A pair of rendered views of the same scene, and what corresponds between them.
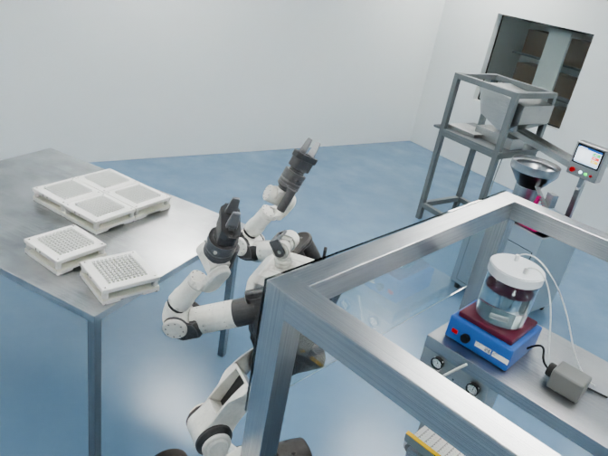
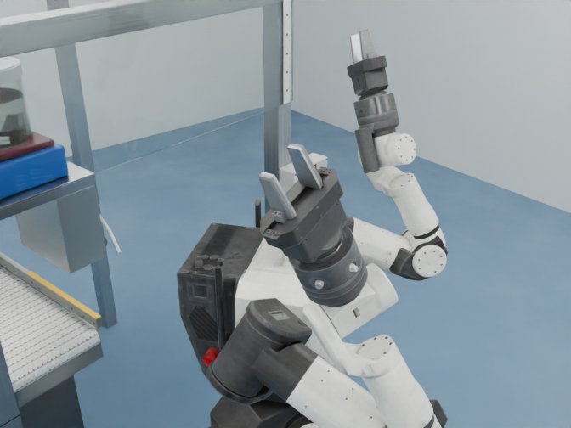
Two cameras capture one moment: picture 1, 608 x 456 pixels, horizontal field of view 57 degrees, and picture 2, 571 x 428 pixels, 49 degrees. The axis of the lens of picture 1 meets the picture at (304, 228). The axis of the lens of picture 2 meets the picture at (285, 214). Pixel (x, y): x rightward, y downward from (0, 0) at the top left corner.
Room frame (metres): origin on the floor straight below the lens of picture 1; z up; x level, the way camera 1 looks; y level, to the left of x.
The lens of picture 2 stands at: (2.73, 0.02, 1.92)
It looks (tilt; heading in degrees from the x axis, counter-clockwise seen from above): 28 degrees down; 179
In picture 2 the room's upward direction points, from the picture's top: straight up
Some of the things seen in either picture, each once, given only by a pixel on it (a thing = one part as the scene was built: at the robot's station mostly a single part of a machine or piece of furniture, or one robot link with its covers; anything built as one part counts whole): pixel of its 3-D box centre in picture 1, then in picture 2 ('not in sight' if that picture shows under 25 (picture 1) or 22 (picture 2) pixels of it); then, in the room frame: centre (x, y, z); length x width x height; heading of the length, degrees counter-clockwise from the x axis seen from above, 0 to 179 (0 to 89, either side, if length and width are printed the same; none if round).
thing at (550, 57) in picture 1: (532, 70); not in sight; (7.19, -2.39, 1.43); 1.32 x 0.01 x 1.11; 40
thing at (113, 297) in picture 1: (119, 280); not in sight; (1.99, 0.73, 0.91); 0.24 x 0.24 x 0.02; 44
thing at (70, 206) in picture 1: (99, 208); not in sight; (2.52, 1.03, 0.96); 0.25 x 0.24 x 0.02; 151
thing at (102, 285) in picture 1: (119, 270); not in sight; (1.99, 0.73, 0.96); 0.25 x 0.24 x 0.02; 134
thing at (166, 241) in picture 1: (67, 213); not in sight; (2.54, 1.21, 0.88); 1.50 x 1.10 x 0.04; 67
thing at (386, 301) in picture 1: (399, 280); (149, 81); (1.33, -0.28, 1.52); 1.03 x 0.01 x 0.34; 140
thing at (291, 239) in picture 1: (285, 247); not in sight; (1.71, 0.05, 1.36); 0.10 x 0.07 x 0.09; 167
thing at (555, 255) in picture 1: (512, 257); not in sight; (4.05, -1.67, 0.38); 0.63 x 0.57 x 0.76; 40
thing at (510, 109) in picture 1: (490, 172); not in sight; (4.98, -1.59, 0.75); 1.43 x 1.06 x 1.50; 40
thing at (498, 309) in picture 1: (508, 289); not in sight; (1.42, -0.61, 1.51); 0.15 x 0.15 x 0.19
